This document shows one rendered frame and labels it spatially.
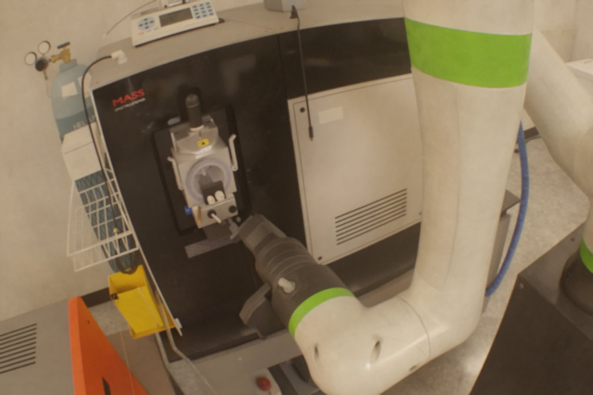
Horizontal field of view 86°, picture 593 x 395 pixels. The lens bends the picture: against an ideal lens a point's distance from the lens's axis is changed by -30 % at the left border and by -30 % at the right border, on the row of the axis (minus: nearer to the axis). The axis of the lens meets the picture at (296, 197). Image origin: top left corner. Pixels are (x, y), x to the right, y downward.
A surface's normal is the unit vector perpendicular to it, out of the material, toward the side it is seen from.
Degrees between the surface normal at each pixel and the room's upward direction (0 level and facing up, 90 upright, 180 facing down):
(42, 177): 90
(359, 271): 0
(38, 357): 0
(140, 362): 0
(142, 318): 93
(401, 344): 41
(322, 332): 33
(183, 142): 90
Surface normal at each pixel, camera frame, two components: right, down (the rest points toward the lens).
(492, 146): 0.05, 0.62
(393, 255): -0.11, -0.83
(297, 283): -0.57, -0.54
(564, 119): -0.23, 0.67
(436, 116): -0.75, 0.52
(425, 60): -0.89, 0.37
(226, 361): 0.43, 0.45
